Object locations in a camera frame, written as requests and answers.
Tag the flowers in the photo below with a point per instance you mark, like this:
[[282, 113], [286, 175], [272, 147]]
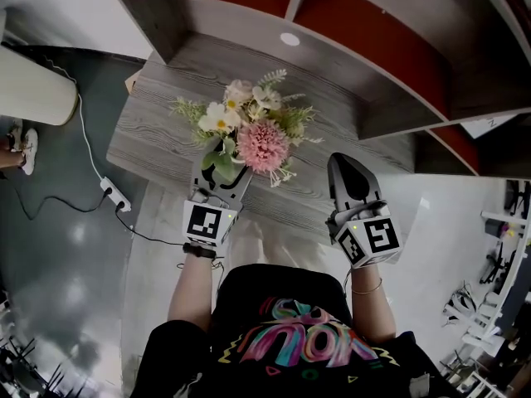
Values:
[[261, 143]]

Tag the person's left forearm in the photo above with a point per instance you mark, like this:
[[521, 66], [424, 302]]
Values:
[[188, 292]]

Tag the black wristband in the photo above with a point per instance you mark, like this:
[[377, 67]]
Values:
[[200, 250]]

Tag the person's right forearm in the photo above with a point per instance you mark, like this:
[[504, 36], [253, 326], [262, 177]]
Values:
[[373, 313]]

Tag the grey wooden shelf unit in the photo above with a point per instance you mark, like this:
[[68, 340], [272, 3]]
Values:
[[373, 77]]

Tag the black printed t-shirt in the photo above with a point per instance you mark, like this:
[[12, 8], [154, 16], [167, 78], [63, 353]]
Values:
[[290, 346]]

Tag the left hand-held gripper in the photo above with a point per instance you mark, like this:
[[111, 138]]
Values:
[[203, 224]]

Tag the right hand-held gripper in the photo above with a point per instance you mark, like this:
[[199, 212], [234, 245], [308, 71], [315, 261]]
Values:
[[377, 236]]

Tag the tall white cylinder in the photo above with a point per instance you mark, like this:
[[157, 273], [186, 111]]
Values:
[[33, 89]]

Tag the white shelving rack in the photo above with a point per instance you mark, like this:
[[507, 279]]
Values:
[[489, 305]]

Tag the person's pale trousers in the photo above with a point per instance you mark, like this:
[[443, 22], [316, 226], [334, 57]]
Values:
[[274, 247]]

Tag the white power strip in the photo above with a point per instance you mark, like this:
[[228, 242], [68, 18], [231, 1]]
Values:
[[115, 194]]

